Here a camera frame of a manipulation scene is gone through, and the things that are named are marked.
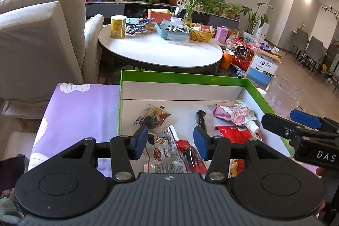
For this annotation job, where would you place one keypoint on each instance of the tall plant in white pot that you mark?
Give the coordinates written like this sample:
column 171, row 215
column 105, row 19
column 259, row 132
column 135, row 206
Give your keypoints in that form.
column 254, row 19

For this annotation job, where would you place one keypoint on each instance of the yellow can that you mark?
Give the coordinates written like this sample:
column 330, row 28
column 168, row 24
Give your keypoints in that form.
column 117, row 27

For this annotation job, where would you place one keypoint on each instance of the grey plastic tray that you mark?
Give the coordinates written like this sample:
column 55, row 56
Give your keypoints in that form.
column 172, row 34

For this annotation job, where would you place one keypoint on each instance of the orange tissue box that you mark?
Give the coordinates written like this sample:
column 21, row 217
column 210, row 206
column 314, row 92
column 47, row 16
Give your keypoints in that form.
column 159, row 15

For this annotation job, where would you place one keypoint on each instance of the orange cup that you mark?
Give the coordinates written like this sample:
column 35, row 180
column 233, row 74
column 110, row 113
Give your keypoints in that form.
column 227, row 59

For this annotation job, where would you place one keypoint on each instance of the grey television console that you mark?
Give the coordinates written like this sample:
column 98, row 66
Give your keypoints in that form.
column 106, row 7

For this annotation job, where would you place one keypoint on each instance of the spider plant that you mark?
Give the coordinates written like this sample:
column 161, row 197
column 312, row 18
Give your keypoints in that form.
column 192, row 6

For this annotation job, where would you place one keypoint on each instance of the dark plum snack packet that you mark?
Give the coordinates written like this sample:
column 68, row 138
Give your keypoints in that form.
column 152, row 120

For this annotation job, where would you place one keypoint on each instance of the pink box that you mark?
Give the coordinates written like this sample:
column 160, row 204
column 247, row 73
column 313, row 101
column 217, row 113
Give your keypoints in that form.
column 222, row 34

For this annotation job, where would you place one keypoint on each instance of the yellow woven basket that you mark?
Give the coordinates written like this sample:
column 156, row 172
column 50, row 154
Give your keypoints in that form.
column 202, row 36

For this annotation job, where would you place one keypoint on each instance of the purple floral tablecloth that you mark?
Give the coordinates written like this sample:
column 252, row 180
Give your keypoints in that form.
column 79, row 114

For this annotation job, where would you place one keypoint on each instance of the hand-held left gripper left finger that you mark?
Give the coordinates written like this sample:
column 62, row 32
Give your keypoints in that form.
column 140, row 141

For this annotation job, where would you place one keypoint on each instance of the beige armchair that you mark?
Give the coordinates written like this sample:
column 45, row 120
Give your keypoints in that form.
column 39, row 38

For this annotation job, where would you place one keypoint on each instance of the grey dining chairs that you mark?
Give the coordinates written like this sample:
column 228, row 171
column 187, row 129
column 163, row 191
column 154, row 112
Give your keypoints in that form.
column 312, row 48

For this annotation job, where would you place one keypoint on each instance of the pink spout pouch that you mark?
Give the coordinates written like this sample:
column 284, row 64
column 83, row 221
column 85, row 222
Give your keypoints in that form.
column 235, row 113

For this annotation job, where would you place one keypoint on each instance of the clear plastic pitcher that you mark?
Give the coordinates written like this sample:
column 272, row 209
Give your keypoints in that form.
column 280, row 93

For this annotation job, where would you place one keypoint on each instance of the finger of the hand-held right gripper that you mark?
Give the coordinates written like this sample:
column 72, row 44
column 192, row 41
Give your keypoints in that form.
column 304, row 117
column 275, row 122

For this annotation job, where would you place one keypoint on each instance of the round white coffee table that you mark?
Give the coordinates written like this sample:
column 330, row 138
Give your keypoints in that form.
column 159, row 52

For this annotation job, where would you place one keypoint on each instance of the green cardboard box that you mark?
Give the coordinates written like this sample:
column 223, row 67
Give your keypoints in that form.
column 159, row 93

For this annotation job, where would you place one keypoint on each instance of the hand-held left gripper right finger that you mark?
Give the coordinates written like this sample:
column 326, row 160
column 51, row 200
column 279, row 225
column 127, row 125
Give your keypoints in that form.
column 200, row 142

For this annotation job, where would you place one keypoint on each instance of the white cartoon snack packet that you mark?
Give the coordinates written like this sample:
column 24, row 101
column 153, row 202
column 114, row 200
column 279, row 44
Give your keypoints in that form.
column 164, row 157

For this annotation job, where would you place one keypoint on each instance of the red bag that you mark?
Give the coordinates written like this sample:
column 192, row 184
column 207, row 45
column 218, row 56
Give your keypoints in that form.
column 245, row 55

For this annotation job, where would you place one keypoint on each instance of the white blue cardboard box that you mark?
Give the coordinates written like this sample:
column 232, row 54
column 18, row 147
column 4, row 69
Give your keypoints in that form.
column 261, row 71

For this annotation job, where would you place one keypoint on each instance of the glossy black snack packet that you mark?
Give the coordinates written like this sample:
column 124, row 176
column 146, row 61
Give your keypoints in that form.
column 201, row 118

